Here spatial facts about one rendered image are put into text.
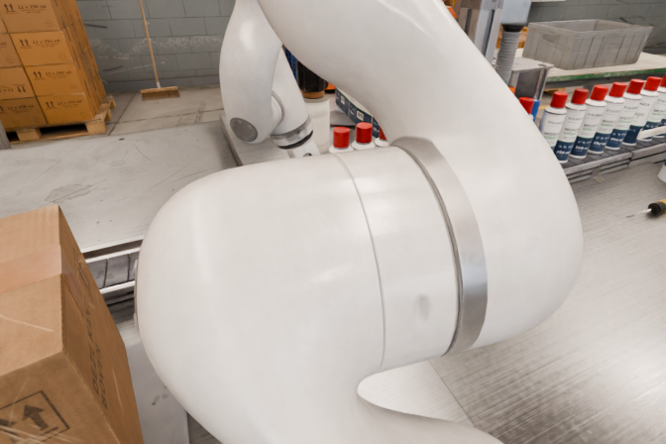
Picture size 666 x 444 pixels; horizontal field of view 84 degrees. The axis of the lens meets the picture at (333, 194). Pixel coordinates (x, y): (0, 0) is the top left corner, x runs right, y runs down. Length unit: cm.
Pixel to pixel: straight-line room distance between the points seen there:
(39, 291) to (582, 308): 81
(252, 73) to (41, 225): 31
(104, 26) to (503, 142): 523
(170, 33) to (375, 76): 502
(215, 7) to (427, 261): 503
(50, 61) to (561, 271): 393
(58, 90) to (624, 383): 399
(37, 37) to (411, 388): 376
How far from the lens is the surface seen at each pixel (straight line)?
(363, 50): 21
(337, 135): 74
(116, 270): 81
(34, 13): 394
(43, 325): 39
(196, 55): 523
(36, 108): 414
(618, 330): 84
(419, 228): 16
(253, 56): 55
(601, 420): 71
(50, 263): 46
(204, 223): 16
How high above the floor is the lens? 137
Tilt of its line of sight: 32 degrees down
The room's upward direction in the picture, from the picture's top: straight up
